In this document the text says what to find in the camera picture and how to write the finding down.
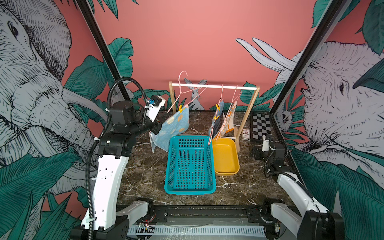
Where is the blue dotted towel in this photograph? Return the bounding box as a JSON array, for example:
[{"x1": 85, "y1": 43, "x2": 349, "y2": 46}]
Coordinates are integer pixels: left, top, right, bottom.
[{"x1": 149, "y1": 105, "x2": 190, "y2": 153}]

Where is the pink wire hanger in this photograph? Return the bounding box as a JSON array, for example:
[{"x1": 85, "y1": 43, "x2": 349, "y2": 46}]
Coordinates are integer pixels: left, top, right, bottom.
[{"x1": 167, "y1": 71, "x2": 208, "y2": 113}]

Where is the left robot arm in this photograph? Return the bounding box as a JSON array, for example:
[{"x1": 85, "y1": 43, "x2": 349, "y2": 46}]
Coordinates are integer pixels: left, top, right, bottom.
[{"x1": 70, "y1": 77, "x2": 165, "y2": 240}]

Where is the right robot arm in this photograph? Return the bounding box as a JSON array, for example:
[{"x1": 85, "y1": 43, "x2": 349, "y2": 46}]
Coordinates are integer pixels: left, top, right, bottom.
[{"x1": 254, "y1": 135, "x2": 346, "y2": 240}]

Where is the pink hanger middle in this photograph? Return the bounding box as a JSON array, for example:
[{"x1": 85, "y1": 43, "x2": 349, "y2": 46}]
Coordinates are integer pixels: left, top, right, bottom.
[{"x1": 208, "y1": 86, "x2": 224, "y2": 145}]

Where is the wooden clothes rack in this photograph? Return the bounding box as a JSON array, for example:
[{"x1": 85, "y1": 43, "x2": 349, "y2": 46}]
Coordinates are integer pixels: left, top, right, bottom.
[{"x1": 168, "y1": 81, "x2": 261, "y2": 154}]

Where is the teal plastic basket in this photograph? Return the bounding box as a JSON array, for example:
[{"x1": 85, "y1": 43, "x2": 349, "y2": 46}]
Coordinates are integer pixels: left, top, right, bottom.
[{"x1": 165, "y1": 135, "x2": 216, "y2": 195}]

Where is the dark blue towel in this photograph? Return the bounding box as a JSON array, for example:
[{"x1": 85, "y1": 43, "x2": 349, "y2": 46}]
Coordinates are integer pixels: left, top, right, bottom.
[{"x1": 214, "y1": 118, "x2": 220, "y2": 137}]

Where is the cream orange towel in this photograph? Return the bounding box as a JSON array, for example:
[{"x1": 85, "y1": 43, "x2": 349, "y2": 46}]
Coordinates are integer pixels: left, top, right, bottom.
[{"x1": 216, "y1": 101, "x2": 238, "y2": 139}]

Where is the yellow plastic tray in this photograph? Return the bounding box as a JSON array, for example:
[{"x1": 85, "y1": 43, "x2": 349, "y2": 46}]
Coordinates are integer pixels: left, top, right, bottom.
[{"x1": 212, "y1": 138, "x2": 240, "y2": 176}]

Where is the small white red box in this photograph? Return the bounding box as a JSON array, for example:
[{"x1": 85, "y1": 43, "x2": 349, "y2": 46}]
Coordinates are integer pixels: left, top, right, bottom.
[{"x1": 242, "y1": 129, "x2": 251, "y2": 141}]

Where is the checkerboard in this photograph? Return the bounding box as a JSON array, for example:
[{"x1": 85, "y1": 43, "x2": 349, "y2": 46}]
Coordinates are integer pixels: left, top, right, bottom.
[{"x1": 250, "y1": 113, "x2": 272, "y2": 142}]

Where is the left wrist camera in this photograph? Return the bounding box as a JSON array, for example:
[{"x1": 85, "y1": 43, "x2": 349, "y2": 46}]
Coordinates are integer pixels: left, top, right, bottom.
[{"x1": 146, "y1": 95, "x2": 166, "y2": 122}]

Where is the white slotted cable duct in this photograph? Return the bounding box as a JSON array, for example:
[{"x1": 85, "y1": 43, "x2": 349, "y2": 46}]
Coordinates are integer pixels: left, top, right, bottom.
[{"x1": 127, "y1": 225, "x2": 266, "y2": 238}]

